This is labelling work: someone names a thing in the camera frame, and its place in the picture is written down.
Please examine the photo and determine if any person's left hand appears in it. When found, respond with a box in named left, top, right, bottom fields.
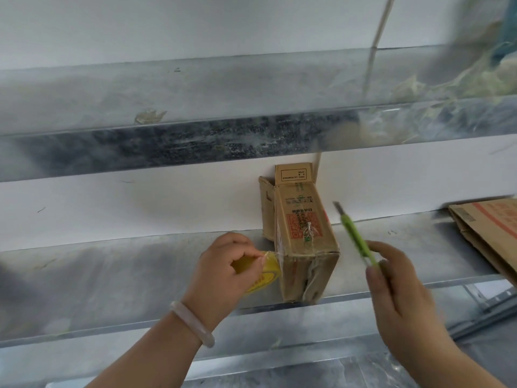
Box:
left=181, top=232, right=269, bottom=332

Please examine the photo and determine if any person's right hand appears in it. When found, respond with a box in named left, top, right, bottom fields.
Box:
left=365, top=240, right=453, bottom=360

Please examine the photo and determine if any yellow tape roll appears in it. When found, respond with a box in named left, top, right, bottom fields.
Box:
left=232, top=250, right=283, bottom=295

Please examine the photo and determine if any green utility knife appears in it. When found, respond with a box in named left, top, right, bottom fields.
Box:
left=332, top=200, right=380, bottom=268

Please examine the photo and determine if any red-lettered cardboard box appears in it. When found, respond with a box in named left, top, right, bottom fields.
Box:
left=447, top=197, right=517, bottom=287

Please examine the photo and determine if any white-labelled cardboard box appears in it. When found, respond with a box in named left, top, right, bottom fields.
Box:
left=258, top=162, right=341, bottom=302

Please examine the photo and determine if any person's left forearm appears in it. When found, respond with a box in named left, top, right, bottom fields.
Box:
left=87, top=313, right=202, bottom=388

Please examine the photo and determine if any small crumpled tape scrap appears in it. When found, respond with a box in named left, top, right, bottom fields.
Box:
left=134, top=108, right=167, bottom=124

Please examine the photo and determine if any pile of clear tape scraps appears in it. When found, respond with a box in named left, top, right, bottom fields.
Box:
left=323, top=40, right=517, bottom=146

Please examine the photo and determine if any blue plastic basket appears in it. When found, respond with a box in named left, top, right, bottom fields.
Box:
left=499, top=0, right=517, bottom=63

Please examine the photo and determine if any white bangle bracelet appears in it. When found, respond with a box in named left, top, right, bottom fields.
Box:
left=169, top=301, right=215, bottom=348

